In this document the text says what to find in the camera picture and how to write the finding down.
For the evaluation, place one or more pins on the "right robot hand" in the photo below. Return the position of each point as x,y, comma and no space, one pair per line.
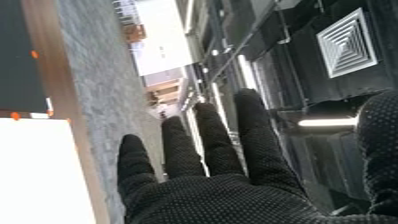
236,200

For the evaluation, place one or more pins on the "white sheet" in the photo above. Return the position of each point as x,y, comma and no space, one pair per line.
37,173

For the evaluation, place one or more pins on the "white ceiling air vent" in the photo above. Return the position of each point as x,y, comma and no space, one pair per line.
346,43

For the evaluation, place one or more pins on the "dark mat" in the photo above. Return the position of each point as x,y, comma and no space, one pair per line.
17,56

